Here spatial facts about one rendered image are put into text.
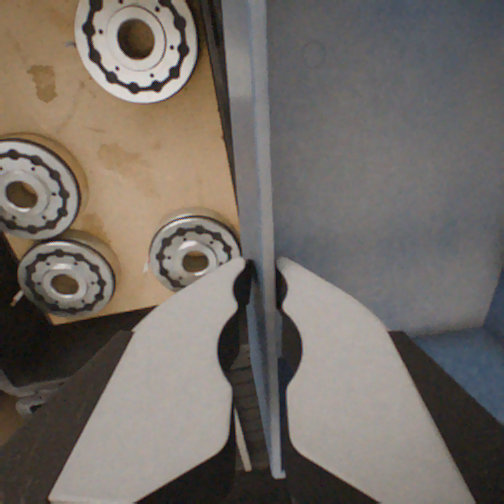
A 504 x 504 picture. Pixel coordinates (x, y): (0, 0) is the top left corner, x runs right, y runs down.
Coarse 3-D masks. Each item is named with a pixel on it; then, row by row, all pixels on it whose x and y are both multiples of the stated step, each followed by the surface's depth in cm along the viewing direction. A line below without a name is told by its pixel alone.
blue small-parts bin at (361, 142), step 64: (256, 0) 7; (320, 0) 13; (384, 0) 13; (448, 0) 14; (256, 64) 8; (320, 64) 14; (384, 64) 14; (448, 64) 15; (256, 128) 9; (320, 128) 15; (384, 128) 16; (448, 128) 16; (256, 192) 10; (320, 192) 17; (384, 192) 17; (448, 192) 18; (256, 256) 11; (320, 256) 18; (384, 256) 19; (448, 256) 20; (256, 320) 14; (384, 320) 21; (448, 320) 22; (256, 384) 19
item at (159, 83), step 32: (96, 0) 29; (128, 0) 29; (160, 0) 29; (96, 32) 30; (192, 32) 31; (96, 64) 31; (160, 64) 31; (192, 64) 32; (128, 96) 32; (160, 96) 33
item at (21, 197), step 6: (12, 186) 36; (18, 186) 37; (12, 192) 36; (18, 192) 37; (24, 192) 38; (12, 198) 36; (18, 198) 37; (24, 198) 37; (30, 198) 38; (36, 198) 38; (18, 204) 36; (24, 204) 37; (30, 204) 37
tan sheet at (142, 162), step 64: (0, 0) 30; (64, 0) 31; (192, 0) 32; (0, 64) 33; (64, 64) 33; (0, 128) 35; (64, 128) 36; (128, 128) 37; (192, 128) 37; (128, 192) 40; (192, 192) 41; (128, 256) 44; (192, 256) 45; (64, 320) 47
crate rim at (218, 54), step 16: (208, 0) 25; (208, 16) 24; (208, 32) 25; (224, 48) 25; (224, 64) 26; (224, 80) 26; (224, 96) 27; (224, 112) 27; (240, 352) 39; (0, 368) 37; (0, 384) 38; (16, 384) 39; (32, 384) 39; (48, 384) 39
